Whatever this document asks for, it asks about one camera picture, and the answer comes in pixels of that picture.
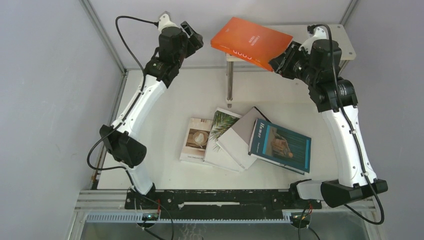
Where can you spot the orange hardcover book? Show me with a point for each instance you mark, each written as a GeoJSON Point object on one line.
{"type": "Point", "coordinates": [251, 42]}

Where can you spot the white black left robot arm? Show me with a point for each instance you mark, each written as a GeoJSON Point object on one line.
{"type": "Point", "coordinates": [122, 138]}

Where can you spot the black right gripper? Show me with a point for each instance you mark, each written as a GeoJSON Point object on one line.
{"type": "Point", "coordinates": [280, 64]}

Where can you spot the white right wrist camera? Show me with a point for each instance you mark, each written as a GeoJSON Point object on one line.
{"type": "Point", "coordinates": [317, 33]}

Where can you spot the grey white plain book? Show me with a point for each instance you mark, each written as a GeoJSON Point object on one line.
{"type": "Point", "coordinates": [235, 141]}

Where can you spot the coffee cover book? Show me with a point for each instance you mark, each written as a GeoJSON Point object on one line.
{"type": "Point", "coordinates": [196, 140]}

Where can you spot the white raised shelf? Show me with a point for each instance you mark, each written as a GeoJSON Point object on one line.
{"type": "Point", "coordinates": [253, 84]}

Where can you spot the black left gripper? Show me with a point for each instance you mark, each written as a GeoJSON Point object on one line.
{"type": "Point", "coordinates": [195, 41]}

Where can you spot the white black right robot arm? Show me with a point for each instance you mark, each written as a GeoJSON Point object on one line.
{"type": "Point", "coordinates": [336, 101]}

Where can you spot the teal Humor book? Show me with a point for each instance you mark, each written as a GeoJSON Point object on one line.
{"type": "Point", "coordinates": [280, 146]}

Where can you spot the aluminium frame rail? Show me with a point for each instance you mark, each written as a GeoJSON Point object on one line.
{"type": "Point", "coordinates": [102, 33]}

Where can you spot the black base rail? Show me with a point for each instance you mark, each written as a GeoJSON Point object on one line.
{"type": "Point", "coordinates": [221, 205]}

